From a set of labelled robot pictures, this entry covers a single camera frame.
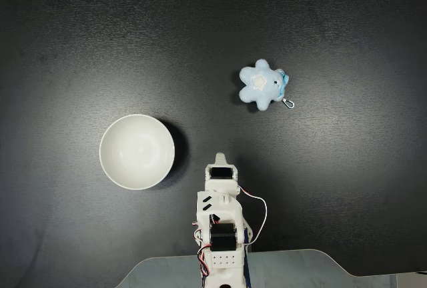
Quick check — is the skyblue plush doll keychain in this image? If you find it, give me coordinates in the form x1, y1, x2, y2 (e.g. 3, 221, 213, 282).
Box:
238, 59, 296, 112

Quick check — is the white ceramic bowl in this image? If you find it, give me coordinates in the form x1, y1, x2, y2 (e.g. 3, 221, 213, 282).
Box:
99, 114, 175, 191

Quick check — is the white red gripper servo cable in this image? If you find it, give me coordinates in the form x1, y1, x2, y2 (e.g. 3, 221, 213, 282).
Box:
237, 186, 268, 245

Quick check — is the red black white arm cable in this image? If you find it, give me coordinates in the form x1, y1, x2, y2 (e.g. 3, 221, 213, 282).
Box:
192, 221, 211, 277

